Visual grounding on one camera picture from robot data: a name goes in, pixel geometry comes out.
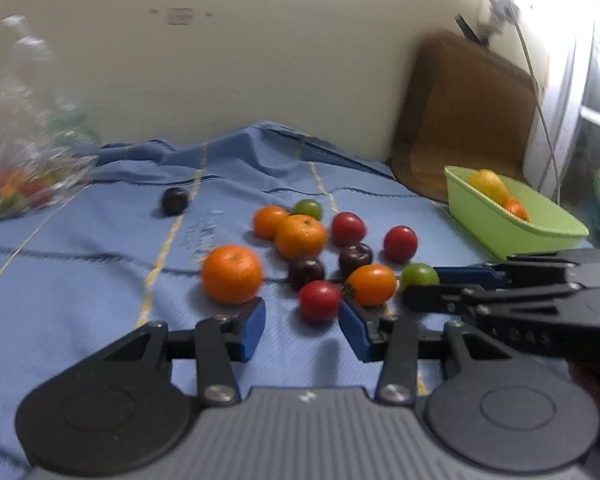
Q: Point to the mandarin orange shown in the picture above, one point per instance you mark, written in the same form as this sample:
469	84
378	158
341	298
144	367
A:
231	274
300	236

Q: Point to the brown woven seat cushion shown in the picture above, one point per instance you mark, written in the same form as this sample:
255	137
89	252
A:
460	110

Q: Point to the white window frame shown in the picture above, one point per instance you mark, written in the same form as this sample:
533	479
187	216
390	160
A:
577	110

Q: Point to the green tomato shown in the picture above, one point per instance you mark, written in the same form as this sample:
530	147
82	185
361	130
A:
420	274
308	208

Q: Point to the orange tomato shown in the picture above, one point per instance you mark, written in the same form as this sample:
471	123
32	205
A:
266	221
372	285
516	209

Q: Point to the red tomato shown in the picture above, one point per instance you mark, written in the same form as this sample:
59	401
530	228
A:
348	228
320	301
400	243

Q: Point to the dark purple tomato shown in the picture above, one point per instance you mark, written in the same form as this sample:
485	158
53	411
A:
175	201
355	258
306	271

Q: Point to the large yellow citrus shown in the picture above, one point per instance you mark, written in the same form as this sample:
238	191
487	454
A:
490	186

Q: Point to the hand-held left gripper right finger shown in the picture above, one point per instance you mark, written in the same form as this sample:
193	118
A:
354	331

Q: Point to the blue checked bed sheet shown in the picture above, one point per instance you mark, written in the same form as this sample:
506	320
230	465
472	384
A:
105	270

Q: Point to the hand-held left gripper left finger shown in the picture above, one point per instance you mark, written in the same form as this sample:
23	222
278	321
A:
252	329

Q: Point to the clear plastic bag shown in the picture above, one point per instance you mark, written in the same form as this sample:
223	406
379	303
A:
25	125

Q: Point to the light green plastic basin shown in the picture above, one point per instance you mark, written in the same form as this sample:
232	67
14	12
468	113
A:
520	237

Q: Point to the person's right hand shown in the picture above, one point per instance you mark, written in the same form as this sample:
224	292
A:
596	392

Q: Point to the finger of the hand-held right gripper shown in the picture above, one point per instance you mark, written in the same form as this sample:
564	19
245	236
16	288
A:
435	298
467	276

